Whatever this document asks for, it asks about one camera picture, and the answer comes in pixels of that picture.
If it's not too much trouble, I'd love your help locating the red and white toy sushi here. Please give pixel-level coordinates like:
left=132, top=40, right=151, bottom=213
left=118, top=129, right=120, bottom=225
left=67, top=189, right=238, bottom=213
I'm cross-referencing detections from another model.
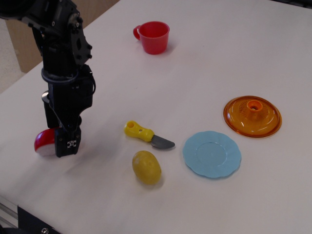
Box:
left=34, top=128, right=56, bottom=156

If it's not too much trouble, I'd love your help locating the black corner bracket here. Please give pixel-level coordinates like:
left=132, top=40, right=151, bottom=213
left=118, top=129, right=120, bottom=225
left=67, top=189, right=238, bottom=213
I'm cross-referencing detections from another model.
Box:
left=17, top=206, right=60, bottom=234

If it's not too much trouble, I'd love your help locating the beige wooden cabinet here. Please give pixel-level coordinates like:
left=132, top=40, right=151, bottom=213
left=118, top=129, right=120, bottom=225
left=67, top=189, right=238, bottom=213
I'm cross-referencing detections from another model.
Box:
left=5, top=0, right=118, bottom=73

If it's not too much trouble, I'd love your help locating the yellow toy potato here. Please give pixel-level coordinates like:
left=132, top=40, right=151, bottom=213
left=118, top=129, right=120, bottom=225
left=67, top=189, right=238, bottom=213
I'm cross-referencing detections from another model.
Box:
left=132, top=151, right=162, bottom=185

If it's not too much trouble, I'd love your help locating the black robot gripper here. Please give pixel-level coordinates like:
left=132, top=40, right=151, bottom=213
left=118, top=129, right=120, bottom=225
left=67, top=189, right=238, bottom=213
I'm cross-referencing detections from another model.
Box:
left=41, top=65, right=96, bottom=157

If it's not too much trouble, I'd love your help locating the light blue plastic plate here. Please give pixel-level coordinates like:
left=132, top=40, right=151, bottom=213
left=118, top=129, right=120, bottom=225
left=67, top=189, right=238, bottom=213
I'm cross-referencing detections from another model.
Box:
left=182, top=131, right=241, bottom=179

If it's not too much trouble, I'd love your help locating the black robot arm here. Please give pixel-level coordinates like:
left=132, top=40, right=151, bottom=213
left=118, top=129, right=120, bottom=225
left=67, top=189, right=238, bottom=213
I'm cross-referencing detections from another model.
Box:
left=0, top=0, right=96, bottom=157

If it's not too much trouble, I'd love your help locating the orange transparent pot lid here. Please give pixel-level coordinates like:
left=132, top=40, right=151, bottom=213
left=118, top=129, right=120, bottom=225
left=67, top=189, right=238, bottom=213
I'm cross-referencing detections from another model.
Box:
left=223, top=96, right=282, bottom=138

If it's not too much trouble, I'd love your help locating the yellow handled toy knife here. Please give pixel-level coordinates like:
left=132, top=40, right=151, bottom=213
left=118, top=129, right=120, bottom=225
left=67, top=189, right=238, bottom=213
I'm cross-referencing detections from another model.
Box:
left=124, top=120, right=175, bottom=150

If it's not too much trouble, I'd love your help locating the aluminium table edge rail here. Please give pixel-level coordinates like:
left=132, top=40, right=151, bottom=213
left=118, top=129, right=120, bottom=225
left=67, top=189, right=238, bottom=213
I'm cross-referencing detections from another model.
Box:
left=0, top=196, right=18, bottom=228

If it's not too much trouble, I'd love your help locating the red plastic cup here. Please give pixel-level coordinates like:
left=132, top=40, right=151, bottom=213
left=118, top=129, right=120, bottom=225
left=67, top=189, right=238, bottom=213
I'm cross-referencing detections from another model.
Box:
left=133, top=21, right=170, bottom=55

